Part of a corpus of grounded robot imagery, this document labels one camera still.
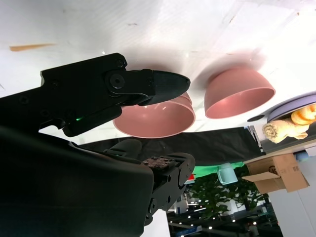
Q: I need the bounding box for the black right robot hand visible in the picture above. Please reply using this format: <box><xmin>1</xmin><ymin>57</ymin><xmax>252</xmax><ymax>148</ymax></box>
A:
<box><xmin>0</xmin><ymin>52</ymin><xmax>196</xmax><ymax>237</ymax></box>

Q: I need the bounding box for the pink plastic bowl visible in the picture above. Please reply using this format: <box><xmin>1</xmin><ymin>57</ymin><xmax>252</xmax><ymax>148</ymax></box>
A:
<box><xmin>204</xmin><ymin>68</ymin><xmax>277</xmax><ymax>119</ymax></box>
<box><xmin>113</xmin><ymin>95</ymin><xmax>196</xmax><ymax>138</ymax></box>
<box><xmin>176</xmin><ymin>90</ymin><xmax>193</xmax><ymax>106</ymax></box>

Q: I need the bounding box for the green cloth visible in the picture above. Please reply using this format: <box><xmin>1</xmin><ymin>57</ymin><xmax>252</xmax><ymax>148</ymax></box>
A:
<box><xmin>192</xmin><ymin>160</ymin><xmax>246</xmax><ymax>180</ymax></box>

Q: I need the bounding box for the green leafy plant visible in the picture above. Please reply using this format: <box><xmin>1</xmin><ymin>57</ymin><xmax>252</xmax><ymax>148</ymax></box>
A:
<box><xmin>191</xmin><ymin>170</ymin><xmax>270</xmax><ymax>223</ymax></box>

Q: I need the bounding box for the mint green mug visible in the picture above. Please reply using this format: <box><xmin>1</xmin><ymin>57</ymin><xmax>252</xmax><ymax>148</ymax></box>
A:
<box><xmin>216</xmin><ymin>163</ymin><xmax>238</xmax><ymax>185</ymax></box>

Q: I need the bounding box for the brown cardboard box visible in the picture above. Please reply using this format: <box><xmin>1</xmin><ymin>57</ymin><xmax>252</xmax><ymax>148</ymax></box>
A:
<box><xmin>241</xmin><ymin>152</ymin><xmax>311</xmax><ymax>195</ymax></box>

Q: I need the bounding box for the small blue object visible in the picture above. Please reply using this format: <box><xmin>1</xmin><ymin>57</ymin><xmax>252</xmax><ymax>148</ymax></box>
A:
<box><xmin>295</xmin><ymin>151</ymin><xmax>310</xmax><ymax>161</ymax></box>

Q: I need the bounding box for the purple plate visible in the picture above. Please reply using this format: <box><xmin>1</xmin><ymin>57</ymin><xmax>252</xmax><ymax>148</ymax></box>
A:
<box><xmin>267</xmin><ymin>90</ymin><xmax>316</xmax><ymax>122</ymax></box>

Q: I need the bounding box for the yellow bread roll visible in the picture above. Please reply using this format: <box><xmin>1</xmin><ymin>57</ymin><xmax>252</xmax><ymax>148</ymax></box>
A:
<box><xmin>290</xmin><ymin>104</ymin><xmax>316</xmax><ymax>126</ymax></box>

